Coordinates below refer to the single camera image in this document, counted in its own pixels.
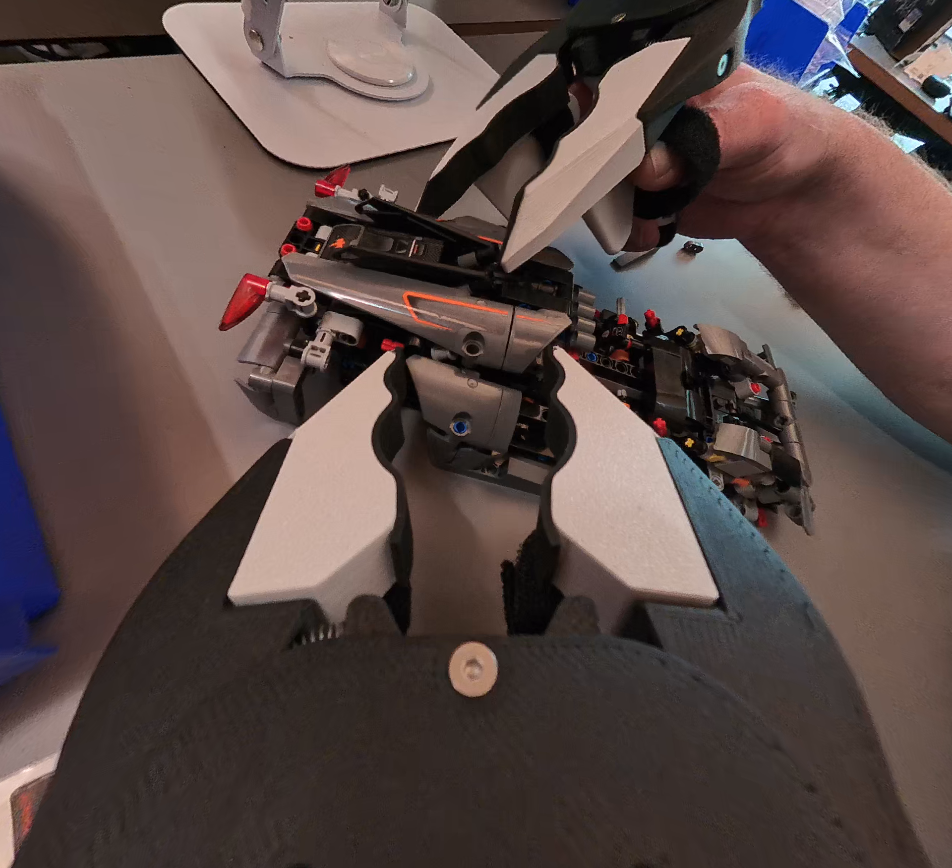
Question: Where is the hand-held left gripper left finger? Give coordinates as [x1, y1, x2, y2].
[227, 349, 416, 635]

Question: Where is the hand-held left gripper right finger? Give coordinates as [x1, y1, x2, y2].
[500, 347, 722, 637]

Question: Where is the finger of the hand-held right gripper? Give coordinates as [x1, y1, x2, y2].
[416, 35, 574, 222]
[500, 37, 694, 274]

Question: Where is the grey and black lego car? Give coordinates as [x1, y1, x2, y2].
[218, 165, 815, 538]

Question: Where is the blue bin with square tag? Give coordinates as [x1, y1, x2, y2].
[0, 400, 62, 683]

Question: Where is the person's right forearm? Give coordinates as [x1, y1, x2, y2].
[736, 132, 952, 430]

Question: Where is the lego sticker sheet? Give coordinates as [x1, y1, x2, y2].
[0, 752, 60, 868]

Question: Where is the person's right hand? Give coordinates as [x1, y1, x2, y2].
[632, 81, 856, 252]

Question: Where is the white metal book stand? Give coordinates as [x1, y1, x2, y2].
[162, 0, 501, 170]

